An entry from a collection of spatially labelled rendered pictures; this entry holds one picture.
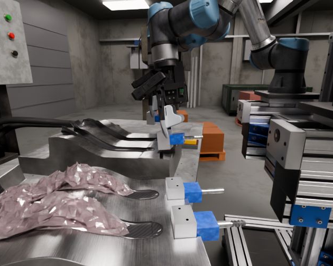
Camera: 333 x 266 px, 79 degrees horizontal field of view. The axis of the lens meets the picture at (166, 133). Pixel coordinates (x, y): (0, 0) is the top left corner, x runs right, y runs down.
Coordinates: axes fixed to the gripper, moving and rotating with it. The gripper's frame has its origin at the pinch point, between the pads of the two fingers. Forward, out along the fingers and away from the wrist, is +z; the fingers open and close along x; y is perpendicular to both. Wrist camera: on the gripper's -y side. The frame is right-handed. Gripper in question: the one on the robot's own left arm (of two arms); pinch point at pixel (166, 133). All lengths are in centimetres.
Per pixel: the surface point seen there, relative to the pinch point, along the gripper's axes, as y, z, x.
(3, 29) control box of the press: -78, -53, 24
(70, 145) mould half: -28.1, 0.6, -7.0
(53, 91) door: -395, -95, 426
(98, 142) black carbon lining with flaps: -23.4, 1.1, 0.6
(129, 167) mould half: -10.6, 8.4, -6.1
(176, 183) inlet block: 4.8, 9.5, -17.2
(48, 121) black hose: -60, -8, 22
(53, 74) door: -389, -138, 429
